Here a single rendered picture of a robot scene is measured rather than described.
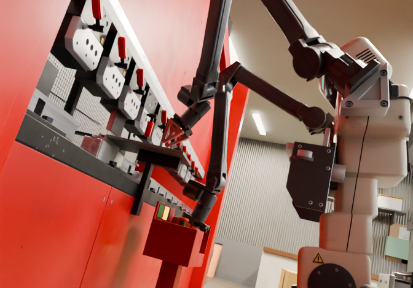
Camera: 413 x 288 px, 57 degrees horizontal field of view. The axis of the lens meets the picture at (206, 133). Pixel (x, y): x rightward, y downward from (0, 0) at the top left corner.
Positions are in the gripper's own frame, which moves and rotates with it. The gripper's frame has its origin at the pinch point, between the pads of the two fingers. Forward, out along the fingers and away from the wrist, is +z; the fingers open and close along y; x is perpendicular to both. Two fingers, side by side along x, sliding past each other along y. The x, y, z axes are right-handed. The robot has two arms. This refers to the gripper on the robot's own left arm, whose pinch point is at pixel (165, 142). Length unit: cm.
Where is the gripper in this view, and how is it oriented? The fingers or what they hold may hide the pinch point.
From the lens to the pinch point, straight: 131.6
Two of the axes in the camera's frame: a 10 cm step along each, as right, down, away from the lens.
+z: -6.9, 7.1, -1.4
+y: -1.1, -3.0, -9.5
